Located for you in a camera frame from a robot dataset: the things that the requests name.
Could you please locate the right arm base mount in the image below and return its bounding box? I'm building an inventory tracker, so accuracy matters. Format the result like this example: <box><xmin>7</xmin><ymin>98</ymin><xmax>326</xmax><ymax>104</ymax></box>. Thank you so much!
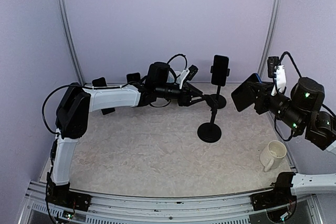
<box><xmin>250</xmin><ymin>172</ymin><xmax>297</xmax><ymax>211</ymax></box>

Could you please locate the teal phone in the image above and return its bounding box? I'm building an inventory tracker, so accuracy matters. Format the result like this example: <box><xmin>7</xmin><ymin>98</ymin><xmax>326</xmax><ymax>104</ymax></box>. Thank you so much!
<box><xmin>211</xmin><ymin>55</ymin><xmax>229</xmax><ymax>87</ymax></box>

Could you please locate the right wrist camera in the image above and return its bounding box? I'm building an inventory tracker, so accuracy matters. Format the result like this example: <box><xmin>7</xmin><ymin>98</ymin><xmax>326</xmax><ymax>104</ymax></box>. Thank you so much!
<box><xmin>267</xmin><ymin>56</ymin><xmax>279</xmax><ymax>79</ymax></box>

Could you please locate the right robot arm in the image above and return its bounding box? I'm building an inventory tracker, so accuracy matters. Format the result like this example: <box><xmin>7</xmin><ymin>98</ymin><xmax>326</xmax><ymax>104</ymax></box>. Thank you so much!
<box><xmin>249</xmin><ymin>77</ymin><xmax>335</xmax><ymax>205</ymax></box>

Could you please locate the black pole stand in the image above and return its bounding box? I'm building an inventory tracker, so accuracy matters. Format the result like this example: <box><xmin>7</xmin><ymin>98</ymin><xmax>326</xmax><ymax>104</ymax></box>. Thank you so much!
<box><xmin>197</xmin><ymin>95</ymin><xmax>222</xmax><ymax>143</ymax></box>
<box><xmin>210</xmin><ymin>66</ymin><xmax>227</xmax><ymax>109</ymax></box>

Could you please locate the right aluminium corner post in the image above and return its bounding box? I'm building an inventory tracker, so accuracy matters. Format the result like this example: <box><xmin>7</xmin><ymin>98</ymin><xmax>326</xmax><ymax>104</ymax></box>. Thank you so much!
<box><xmin>257</xmin><ymin>0</ymin><xmax>281</xmax><ymax>77</ymax></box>

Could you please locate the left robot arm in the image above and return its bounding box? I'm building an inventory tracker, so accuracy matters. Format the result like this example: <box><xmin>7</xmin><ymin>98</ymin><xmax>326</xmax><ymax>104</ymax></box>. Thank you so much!
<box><xmin>50</xmin><ymin>62</ymin><xmax>208</xmax><ymax>206</ymax></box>

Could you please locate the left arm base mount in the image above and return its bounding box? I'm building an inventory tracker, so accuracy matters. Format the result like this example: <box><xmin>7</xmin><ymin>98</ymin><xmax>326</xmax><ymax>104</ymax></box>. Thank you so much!
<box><xmin>45</xmin><ymin>172</ymin><xmax>91</xmax><ymax>212</ymax></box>

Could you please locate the light blue mug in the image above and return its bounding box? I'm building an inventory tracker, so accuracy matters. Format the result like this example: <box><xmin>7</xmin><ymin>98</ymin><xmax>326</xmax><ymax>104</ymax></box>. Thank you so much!
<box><xmin>167</xmin><ymin>71</ymin><xmax>181</xmax><ymax>83</ymax></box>

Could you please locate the black phone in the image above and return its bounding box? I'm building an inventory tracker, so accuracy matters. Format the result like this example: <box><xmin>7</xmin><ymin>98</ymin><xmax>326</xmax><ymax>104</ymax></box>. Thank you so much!
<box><xmin>127</xmin><ymin>72</ymin><xmax>141</xmax><ymax>83</ymax></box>
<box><xmin>92</xmin><ymin>77</ymin><xmax>107</xmax><ymax>87</ymax></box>

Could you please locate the blue phone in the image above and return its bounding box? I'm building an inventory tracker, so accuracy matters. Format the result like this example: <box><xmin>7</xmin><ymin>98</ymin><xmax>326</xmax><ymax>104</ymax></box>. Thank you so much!
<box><xmin>231</xmin><ymin>73</ymin><xmax>262</xmax><ymax>112</ymax></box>

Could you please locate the black folding phone stand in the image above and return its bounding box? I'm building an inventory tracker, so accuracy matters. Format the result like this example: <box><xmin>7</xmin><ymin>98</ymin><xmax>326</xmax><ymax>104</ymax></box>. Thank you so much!
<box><xmin>101</xmin><ymin>108</ymin><xmax>115</xmax><ymax>115</ymax></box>

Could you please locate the cream ceramic mug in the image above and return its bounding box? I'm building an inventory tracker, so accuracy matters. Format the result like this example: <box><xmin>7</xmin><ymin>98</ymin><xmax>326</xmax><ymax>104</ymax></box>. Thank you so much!
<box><xmin>259</xmin><ymin>141</ymin><xmax>287</xmax><ymax>172</ymax></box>

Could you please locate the aluminium corner post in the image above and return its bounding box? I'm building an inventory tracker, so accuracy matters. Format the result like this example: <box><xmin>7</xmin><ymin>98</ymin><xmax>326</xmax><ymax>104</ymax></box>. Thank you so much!
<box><xmin>257</xmin><ymin>0</ymin><xmax>281</xmax><ymax>77</ymax></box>
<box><xmin>57</xmin><ymin>0</ymin><xmax>86</xmax><ymax>84</ymax></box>

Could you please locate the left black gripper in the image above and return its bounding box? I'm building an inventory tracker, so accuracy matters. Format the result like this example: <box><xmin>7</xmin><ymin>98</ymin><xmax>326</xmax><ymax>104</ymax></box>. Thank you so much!
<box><xmin>157</xmin><ymin>81</ymin><xmax>207</xmax><ymax>106</ymax></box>

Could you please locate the left aluminium corner post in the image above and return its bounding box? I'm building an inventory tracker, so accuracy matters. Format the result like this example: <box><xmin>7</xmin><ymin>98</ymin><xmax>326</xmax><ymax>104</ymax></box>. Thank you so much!
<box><xmin>57</xmin><ymin>0</ymin><xmax>86</xmax><ymax>84</ymax></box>

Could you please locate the front aluminium rail frame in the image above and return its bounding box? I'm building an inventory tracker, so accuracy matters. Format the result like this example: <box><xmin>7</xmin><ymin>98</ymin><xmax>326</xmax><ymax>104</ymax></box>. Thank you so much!
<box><xmin>14</xmin><ymin>181</ymin><xmax>326</xmax><ymax>223</ymax></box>

